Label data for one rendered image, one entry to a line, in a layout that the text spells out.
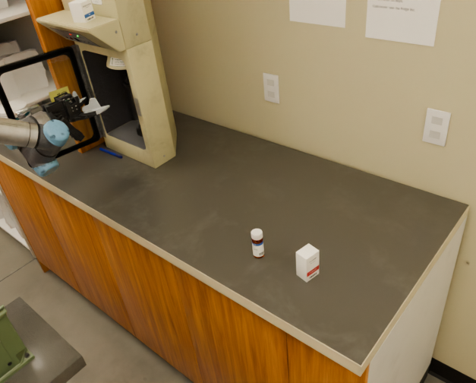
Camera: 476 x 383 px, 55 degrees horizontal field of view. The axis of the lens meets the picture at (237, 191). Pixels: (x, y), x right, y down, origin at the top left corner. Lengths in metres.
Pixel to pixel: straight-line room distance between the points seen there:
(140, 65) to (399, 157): 0.94
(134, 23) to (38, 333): 0.99
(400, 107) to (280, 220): 0.52
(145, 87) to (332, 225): 0.81
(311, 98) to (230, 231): 0.59
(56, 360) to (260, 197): 0.79
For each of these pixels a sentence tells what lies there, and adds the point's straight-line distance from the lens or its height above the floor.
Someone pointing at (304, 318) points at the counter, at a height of 0.94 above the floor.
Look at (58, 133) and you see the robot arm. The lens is 1.46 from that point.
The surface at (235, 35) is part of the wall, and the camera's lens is 1.84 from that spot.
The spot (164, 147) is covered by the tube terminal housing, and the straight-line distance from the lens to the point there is 1.82.
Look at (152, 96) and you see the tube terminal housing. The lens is 1.72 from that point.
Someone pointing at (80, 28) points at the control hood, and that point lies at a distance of 1.58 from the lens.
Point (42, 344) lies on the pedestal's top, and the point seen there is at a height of 0.94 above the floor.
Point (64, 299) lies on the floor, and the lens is 2.80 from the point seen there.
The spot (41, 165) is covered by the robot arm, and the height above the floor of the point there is 1.16.
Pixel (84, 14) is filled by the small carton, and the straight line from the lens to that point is 1.62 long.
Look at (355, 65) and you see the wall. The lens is 1.58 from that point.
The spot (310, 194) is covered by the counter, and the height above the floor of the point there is 0.94.
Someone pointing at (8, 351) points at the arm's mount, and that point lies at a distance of 1.25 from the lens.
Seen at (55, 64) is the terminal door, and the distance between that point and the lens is 1.86.
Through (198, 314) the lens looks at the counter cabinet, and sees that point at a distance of 1.61.
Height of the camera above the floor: 1.88
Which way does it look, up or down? 36 degrees down
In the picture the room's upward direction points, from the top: 7 degrees counter-clockwise
